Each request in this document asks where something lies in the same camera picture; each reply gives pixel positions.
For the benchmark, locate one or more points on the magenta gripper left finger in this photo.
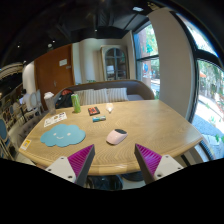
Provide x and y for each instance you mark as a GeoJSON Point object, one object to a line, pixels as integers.
{"type": "Point", "coordinates": [74, 168]}

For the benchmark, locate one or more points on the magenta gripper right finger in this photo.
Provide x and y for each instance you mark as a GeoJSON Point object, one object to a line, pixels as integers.
{"type": "Point", "coordinates": [153, 165]}

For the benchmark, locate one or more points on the blue cloud-shaped mouse pad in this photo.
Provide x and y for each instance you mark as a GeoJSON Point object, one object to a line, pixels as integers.
{"type": "Point", "coordinates": [63, 135]}

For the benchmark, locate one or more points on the white paper leaflet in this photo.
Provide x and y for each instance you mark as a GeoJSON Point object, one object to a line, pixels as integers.
{"type": "Point", "coordinates": [55, 119]}

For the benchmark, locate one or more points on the yellow sticker label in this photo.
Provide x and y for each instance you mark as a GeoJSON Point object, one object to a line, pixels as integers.
{"type": "Point", "coordinates": [25, 144]}

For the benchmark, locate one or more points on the teal small packet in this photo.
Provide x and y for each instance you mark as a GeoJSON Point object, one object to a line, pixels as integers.
{"type": "Point", "coordinates": [100, 118]}

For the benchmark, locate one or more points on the black and red small box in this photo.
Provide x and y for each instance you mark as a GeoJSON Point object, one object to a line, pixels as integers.
{"type": "Point", "coordinates": [93, 111]}

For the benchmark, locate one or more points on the black backpack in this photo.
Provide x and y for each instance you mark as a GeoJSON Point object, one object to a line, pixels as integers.
{"type": "Point", "coordinates": [64, 100]}

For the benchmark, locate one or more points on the green bottle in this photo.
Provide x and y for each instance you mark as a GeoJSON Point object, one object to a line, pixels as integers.
{"type": "Point", "coordinates": [76, 103]}

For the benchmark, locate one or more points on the striped cushion left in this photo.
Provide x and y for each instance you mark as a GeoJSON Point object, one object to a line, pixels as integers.
{"type": "Point", "coordinates": [91, 96]}

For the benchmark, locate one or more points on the striped cushion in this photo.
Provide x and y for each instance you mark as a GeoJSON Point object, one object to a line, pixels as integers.
{"type": "Point", "coordinates": [117, 94]}
{"type": "Point", "coordinates": [91, 96]}

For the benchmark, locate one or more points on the clear plastic cup with lid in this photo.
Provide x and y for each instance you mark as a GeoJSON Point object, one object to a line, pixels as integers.
{"type": "Point", "coordinates": [49, 100]}

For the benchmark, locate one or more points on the brown curved sofa bench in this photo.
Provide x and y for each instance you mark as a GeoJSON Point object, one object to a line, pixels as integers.
{"type": "Point", "coordinates": [134, 87]}

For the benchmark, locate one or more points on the white chair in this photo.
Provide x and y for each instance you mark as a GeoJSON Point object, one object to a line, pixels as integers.
{"type": "Point", "coordinates": [32, 106]}

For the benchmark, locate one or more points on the striped cushion right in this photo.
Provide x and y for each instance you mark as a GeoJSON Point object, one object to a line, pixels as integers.
{"type": "Point", "coordinates": [117, 94]}

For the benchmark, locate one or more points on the orange wooden door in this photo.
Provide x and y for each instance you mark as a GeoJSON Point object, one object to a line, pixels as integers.
{"type": "Point", "coordinates": [54, 71]}

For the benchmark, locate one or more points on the white arched display cabinet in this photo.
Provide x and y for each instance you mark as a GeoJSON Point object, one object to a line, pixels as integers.
{"type": "Point", "coordinates": [114, 62]}

